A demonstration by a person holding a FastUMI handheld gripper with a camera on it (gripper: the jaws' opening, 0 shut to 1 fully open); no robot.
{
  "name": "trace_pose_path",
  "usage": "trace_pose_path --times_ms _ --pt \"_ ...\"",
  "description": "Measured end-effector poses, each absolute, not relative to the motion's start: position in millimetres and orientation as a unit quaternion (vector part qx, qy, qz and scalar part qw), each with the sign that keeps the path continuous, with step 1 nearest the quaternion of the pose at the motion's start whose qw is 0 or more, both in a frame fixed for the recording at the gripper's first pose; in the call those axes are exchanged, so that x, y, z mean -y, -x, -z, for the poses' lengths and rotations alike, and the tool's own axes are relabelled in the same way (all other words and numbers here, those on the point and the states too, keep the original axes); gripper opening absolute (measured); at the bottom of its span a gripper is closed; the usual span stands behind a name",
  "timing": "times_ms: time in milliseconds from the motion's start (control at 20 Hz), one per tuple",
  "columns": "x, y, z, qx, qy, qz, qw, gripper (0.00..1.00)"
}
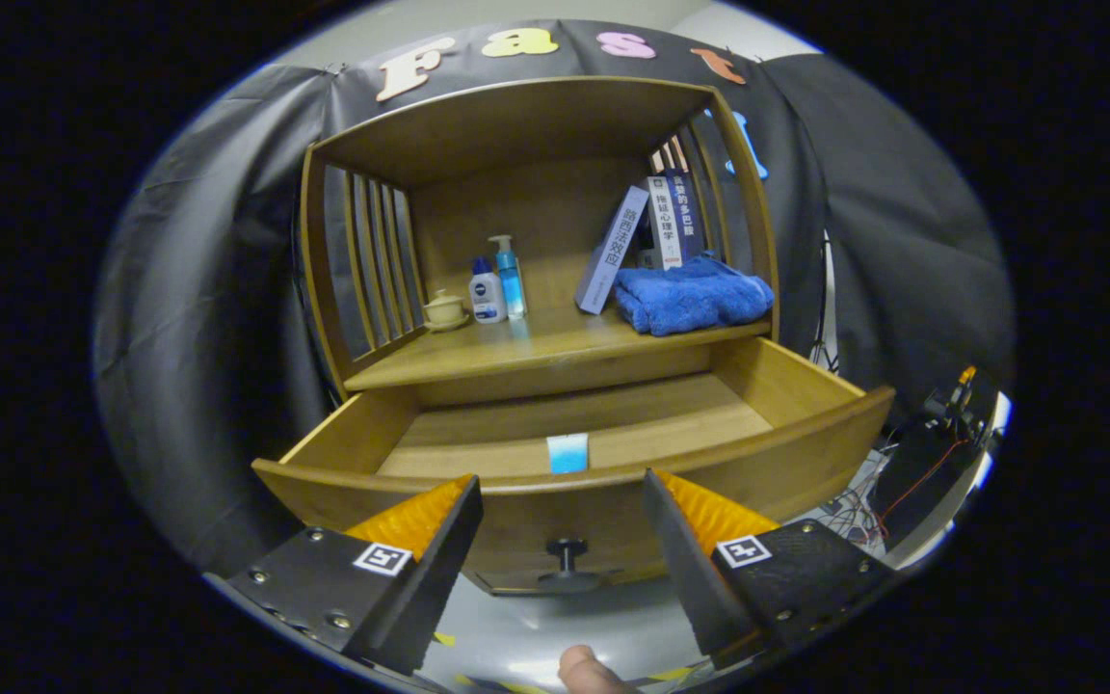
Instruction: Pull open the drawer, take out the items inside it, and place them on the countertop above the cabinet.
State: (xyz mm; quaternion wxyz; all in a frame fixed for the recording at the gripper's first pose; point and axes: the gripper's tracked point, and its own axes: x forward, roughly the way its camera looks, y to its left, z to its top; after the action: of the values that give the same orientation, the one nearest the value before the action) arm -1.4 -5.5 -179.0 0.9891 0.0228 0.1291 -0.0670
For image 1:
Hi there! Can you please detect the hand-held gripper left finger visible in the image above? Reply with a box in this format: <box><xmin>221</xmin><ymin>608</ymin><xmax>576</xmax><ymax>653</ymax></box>
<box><xmin>203</xmin><ymin>474</ymin><xmax>485</xmax><ymax>678</ymax></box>

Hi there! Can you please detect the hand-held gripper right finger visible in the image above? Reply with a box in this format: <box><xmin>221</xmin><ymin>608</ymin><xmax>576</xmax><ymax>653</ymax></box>
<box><xmin>642</xmin><ymin>468</ymin><xmax>903</xmax><ymax>671</ymax></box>

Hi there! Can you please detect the black drawer knob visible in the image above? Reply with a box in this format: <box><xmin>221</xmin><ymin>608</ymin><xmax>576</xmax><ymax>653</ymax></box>
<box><xmin>536</xmin><ymin>538</ymin><xmax>604</xmax><ymax>594</ymax></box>

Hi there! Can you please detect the wooden drawer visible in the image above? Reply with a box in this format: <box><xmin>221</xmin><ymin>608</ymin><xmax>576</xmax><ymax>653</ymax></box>
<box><xmin>251</xmin><ymin>335</ymin><xmax>896</xmax><ymax>596</ymax></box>

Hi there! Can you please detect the blue cosmetic tube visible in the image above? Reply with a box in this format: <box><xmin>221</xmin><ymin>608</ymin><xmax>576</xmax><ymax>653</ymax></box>
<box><xmin>546</xmin><ymin>433</ymin><xmax>591</xmax><ymax>475</ymax></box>

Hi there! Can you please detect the wooden countertop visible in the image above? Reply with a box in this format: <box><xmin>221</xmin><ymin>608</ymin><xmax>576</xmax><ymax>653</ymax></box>
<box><xmin>345</xmin><ymin>304</ymin><xmax>773</xmax><ymax>391</ymax></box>

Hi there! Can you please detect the wooden cabinet with slatted sides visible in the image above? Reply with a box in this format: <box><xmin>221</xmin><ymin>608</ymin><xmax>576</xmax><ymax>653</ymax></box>
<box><xmin>300</xmin><ymin>77</ymin><xmax>782</xmax><ymax>406</ymax></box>

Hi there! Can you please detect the cream lidded teacup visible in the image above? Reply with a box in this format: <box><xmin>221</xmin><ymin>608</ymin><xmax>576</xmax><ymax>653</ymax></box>
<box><xmin>422</xmin><ymin>288</ymin><xmax>471</xmax><ymax>333</ymax></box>

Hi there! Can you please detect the black equipment with orange part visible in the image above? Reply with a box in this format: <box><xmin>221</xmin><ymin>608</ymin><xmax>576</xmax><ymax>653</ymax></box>
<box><xmin>868</xmin><ymin>366</ymin><xmax>999</xmax><ymax>550</ymax></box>

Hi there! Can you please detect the blue towel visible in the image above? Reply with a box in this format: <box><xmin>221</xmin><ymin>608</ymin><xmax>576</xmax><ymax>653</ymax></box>
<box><xmin>612</xmin><ymin>253</ymin><xmax>776</xmax><ymax>337</ymax></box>

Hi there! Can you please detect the black tripod stand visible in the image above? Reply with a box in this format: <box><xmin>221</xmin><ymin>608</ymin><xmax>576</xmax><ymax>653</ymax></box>
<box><xmin>810</xmin><ymin>236</ymin><xmax>840</xmax><ymax>372</ymax></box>

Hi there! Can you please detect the white bottle with blue cap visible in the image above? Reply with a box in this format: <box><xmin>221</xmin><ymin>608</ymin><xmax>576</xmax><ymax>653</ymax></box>
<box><xmin>468</xmin><ymin>256</ymin><xmax>509</xmax><ymax>325</ymax></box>

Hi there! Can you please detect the blue pump bottle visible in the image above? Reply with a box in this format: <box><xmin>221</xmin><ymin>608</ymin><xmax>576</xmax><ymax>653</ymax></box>
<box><xmin>489</xmin><ymin>234</ymin><xmax>528</xmax><ymax>320</ymax></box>

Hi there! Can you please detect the grey book with white spine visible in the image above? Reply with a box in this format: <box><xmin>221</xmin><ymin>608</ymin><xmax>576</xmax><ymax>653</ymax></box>
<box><xmin>574</xmin><ymin>185</ymin><xmax>652</xmax><ymax>316</ymax></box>

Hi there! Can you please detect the white book with red mark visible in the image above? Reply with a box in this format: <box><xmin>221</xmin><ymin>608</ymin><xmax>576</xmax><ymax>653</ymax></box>
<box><xmin>645</xmin><ymin>174</ymin><xmax>686</xmax><ymax>271</ymax></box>

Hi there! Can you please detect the dark blue book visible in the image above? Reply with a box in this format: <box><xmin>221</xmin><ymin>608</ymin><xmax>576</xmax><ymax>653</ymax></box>
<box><xmin>669</xmin><ymin>170</ymin><xmax>707</xmax><ymax>261</ymax></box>

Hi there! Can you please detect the bundle of thin wires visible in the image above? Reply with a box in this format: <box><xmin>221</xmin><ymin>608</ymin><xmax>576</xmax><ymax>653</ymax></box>
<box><xmin>810</xmin><ymin>453</ymin><xmax>903</xmax><ymax>550</ymax></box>

